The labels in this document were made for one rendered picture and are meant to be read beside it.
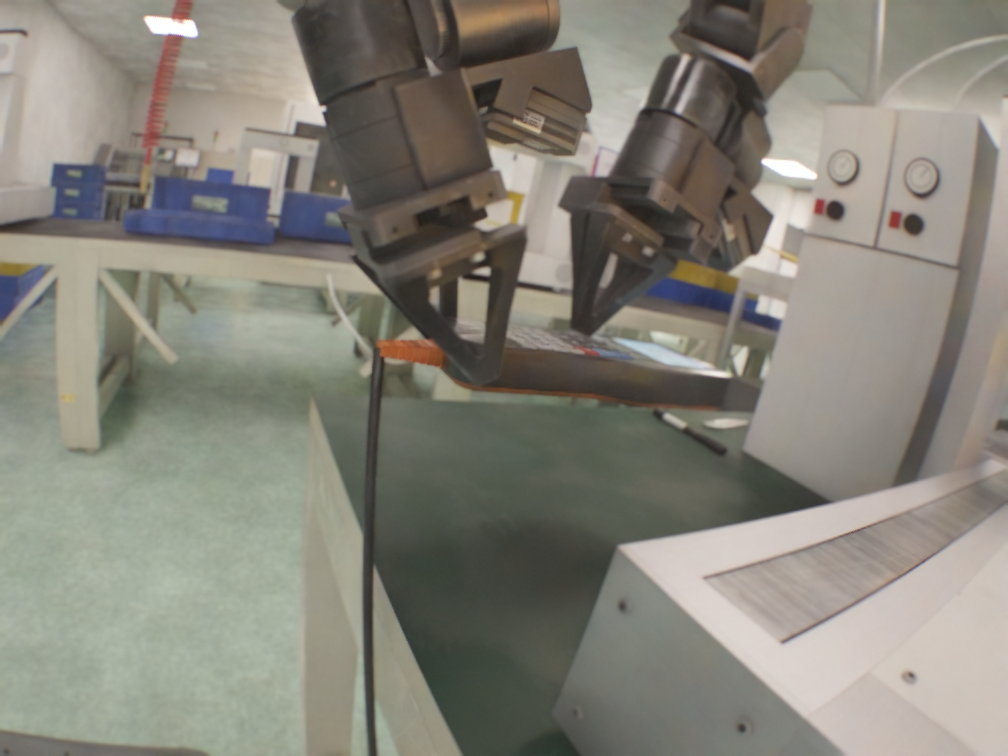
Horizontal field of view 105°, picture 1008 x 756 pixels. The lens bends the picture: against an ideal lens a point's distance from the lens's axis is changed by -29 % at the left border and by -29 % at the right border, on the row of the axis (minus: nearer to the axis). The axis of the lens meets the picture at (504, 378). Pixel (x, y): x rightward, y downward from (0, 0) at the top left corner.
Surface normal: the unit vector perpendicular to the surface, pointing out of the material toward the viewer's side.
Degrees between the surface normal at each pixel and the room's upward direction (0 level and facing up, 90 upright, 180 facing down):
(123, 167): 56
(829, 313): 90
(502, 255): 108
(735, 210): 90
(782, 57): 112
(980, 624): 0
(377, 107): 99
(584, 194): 75
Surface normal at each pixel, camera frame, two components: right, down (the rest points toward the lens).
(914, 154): -0.88, -0.06
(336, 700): 0.43, 0.33
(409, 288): 0.47, 0.61
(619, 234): 0.22, 0.62
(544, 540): 0.21, -0.94
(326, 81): -0.54, 0.52
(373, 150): -0.13, 0.49
